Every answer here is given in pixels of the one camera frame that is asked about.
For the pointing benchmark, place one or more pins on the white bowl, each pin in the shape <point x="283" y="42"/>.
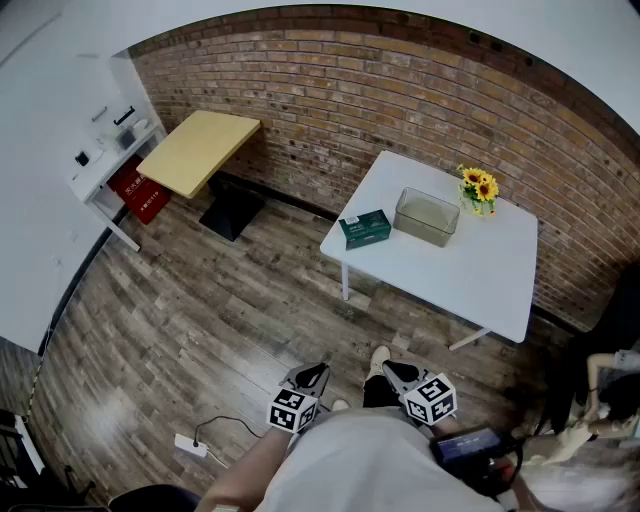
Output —
<point x="140" y="124"/>

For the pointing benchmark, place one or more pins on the person's right white shoe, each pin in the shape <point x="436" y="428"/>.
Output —
<point x="377" y="362"/>

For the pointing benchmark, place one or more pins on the black office chair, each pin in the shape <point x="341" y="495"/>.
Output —
<point x="155" y="499"/>

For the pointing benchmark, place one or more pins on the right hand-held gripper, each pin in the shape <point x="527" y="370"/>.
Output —
<point x="430" y="400"/>

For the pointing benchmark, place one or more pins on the white table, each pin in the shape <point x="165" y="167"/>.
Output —
<point x="465" y="280"/>

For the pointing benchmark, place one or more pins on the red box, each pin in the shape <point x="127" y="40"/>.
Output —
<point x="140" y="192"/>

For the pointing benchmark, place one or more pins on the person's right forearm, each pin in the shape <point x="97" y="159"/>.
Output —
<point x="445" y="429"/>

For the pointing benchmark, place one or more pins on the white desk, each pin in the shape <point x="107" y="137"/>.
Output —
<point x="95" y="180"/>

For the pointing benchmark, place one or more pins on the black metal stand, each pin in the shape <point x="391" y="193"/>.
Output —
<point x="20" y="450"/>

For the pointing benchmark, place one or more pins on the small black device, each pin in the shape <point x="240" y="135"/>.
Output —
<point x="81" y="159"/>

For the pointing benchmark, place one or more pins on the black wrist-mounted display device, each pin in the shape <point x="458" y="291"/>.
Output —
<point x="467" y="445"/>

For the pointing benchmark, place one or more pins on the person's white shoe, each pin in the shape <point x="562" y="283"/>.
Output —
<point x="341" y="405"/>
<point x="377" y="362"/>

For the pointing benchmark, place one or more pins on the small dark square block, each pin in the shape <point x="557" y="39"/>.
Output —
<point x="125" y="140"/>

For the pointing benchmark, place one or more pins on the person's white shirt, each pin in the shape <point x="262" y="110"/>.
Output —
<point x="360" y="465"/>

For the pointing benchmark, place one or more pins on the person's black trousers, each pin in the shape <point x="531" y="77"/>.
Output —
<point x="377" y="392"/>

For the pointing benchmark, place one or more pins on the clear plastic container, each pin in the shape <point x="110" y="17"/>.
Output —
<point x="426" y="217"/>

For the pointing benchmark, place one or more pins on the wooden table with black base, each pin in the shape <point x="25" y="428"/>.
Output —
<point x="200" y="150"/>

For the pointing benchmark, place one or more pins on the person's left white shoe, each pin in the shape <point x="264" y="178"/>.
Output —
<point x="341" y="405"/>

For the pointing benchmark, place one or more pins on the yellow sunflower bouquet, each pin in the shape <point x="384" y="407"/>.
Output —
<point x="480" y="187"/>

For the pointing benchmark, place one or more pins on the white power strip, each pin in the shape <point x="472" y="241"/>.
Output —
<point x="191" y="445"/>

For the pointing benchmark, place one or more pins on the person's left forearm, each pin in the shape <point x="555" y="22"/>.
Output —
<point x="245" y="470"/>

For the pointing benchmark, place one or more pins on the green packet box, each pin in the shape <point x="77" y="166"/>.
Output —
<point x="365" y="230"/>

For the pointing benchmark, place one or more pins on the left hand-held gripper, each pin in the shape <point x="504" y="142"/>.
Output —
<point x="292" y="412"/>

